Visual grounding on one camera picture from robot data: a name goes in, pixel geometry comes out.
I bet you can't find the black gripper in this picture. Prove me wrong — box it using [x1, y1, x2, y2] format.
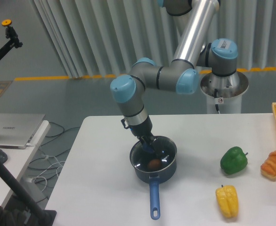
[121, 116, 162, 158]

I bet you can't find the glass pot lid blue knob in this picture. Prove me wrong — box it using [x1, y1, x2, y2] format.
[130, 136, 177, 172]

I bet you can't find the blue saucepan with handle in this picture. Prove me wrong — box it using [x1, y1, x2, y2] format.
[129, 141, 178, 221]

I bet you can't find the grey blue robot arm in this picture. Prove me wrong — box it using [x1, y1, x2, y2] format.
[110, 0, 238, 153]

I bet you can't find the brown egg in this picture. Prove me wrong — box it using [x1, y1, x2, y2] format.
[147, 159, 162, 171]

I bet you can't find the green bell pepper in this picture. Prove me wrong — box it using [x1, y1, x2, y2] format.
[220, 146, 248, 175]

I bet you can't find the yellow bell pepper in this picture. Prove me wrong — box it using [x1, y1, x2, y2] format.
[215, 185, 239, 218]

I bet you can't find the orange croissant bread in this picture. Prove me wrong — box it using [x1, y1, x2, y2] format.
[260, 150, 276, 180]

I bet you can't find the black tripod pole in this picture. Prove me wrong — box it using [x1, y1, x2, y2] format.
[0, 162, 57, 226]

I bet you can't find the silver laptop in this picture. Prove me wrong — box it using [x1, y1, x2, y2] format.
[0, 113, 45, 149]

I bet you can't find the white side table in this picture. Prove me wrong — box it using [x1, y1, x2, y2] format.
[0, 120, 50, 207]

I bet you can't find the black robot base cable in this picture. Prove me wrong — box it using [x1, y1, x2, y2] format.
[213, 89, 221, 115]

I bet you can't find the black floor cable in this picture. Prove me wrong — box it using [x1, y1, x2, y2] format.
[27, 121, 81, 203]

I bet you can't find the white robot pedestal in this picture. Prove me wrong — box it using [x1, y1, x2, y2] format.
[201, 72, 249, 114]

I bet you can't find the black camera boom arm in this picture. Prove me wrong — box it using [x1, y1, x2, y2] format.
[0, 19, 23, 60]

